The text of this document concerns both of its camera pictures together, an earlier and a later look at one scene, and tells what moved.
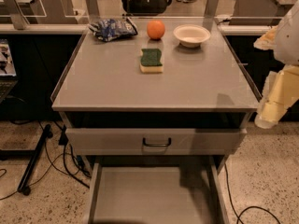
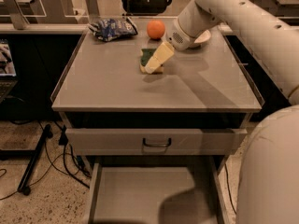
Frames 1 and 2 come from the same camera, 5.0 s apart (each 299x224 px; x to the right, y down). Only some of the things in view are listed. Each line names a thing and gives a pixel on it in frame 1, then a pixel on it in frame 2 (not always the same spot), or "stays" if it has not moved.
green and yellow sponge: x=149 y=61 stays
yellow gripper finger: x=280 y=95 → x=163 y=54
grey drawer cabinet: x=156 y=115 stays
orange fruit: x=155 y=29 stays
